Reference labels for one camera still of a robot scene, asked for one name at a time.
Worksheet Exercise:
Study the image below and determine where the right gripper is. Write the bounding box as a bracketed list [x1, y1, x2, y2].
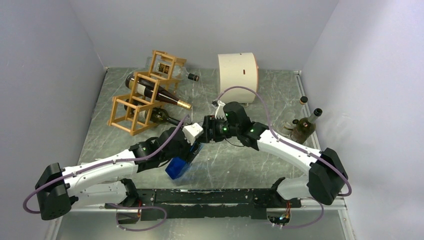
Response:
[193, 115, 240, 144]

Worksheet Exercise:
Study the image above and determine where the blue square glass bottle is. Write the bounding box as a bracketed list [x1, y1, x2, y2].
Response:
[165, 143, 203, 180]

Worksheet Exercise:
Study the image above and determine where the clear glass bottle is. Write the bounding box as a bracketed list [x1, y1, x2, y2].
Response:
[281, 95, 309, 136]

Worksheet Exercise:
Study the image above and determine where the dark green wine bottle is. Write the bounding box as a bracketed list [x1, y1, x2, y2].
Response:
[289, 108, 323, 144]

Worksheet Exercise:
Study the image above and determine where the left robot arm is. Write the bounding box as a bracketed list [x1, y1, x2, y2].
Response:
[35, 124, 204, 221]

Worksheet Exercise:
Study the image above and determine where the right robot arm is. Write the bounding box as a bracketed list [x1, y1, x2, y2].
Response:
[198, 101, 348, 207]

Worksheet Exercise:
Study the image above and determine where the dark bottle black cap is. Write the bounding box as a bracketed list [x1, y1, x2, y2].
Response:
[130, 100, 180, 126]

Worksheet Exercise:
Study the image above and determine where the wooden wine rack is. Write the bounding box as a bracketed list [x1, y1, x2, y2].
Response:
[108, 50, 192, 136]

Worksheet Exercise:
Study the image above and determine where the dark bottle gold cap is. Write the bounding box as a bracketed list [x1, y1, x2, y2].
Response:
[125, 74, 192, 110]

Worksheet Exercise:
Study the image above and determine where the beige cylindrical box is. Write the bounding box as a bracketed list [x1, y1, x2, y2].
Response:
[217, 52, 259, 104]

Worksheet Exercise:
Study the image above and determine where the aluminium rail frame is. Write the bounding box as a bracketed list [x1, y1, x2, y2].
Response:
[44, 70, 357, 240]

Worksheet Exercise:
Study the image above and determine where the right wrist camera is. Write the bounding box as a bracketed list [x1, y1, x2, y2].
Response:
[211, 100, 227, 121]

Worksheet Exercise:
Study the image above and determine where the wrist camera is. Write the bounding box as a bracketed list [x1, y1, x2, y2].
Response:
[211, 100, 227, 121]
[182, 123, 204, 146]

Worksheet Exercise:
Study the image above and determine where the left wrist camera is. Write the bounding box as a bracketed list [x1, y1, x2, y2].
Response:
[182, 123, 204, 146]

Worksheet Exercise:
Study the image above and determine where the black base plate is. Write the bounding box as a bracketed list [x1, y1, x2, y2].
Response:
[118, 188, 301, 221]

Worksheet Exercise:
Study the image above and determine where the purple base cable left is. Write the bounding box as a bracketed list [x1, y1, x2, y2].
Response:
[109, 203, 168, 232]

